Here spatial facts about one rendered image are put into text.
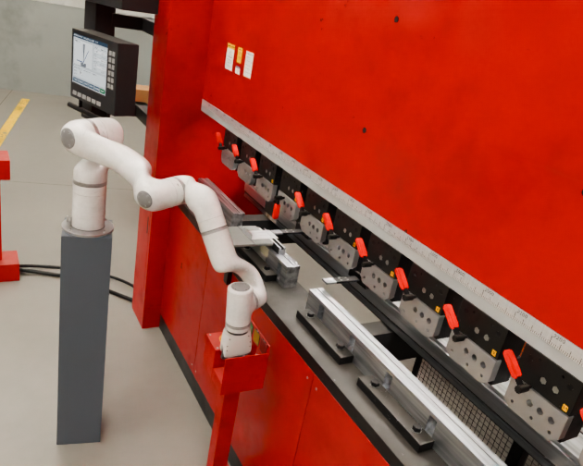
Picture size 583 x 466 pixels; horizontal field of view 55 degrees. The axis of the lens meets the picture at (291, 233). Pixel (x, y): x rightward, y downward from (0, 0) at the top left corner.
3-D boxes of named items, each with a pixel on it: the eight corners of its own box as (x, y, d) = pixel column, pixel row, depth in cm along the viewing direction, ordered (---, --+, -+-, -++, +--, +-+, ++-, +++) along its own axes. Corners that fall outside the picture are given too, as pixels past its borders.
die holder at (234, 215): (196, 194, 308) (198, 177, 304) (206, 194, 311) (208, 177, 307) (230, 231, 269) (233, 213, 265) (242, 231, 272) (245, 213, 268)
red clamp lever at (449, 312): (444, 303, 141) (457, 341, 138) (455, 301, 143) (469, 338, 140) (440, 306, 143) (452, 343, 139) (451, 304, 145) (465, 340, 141)
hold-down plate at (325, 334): (295, 316, 207) (297, 310, 206) (307, 314, 210) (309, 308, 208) (339, 365, 183) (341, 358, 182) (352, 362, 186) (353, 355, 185)
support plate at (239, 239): (199, 229, 236) (199, 227, 235) (255, 227, 249) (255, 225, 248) (214, 248, 221) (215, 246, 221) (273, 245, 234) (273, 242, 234)
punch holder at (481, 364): (443, 351, 148) (462, 298, 141) (466, 348, 152) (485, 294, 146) (486, 387, 136) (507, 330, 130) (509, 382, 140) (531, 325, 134)
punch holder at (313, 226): (299, 228, 210) (306, 187, 204) (317, 227, 214) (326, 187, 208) (318, 245, 198) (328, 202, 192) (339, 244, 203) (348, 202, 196)
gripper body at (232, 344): (247, 317, 194) (245, 344, 199) (219, 322, 190) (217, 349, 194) (255, 329, 188) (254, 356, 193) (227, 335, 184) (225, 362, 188)
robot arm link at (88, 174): (65, 179, 207) (67, 116, 198) (105, 172, 222) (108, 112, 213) (87, 190, 202) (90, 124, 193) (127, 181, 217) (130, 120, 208)
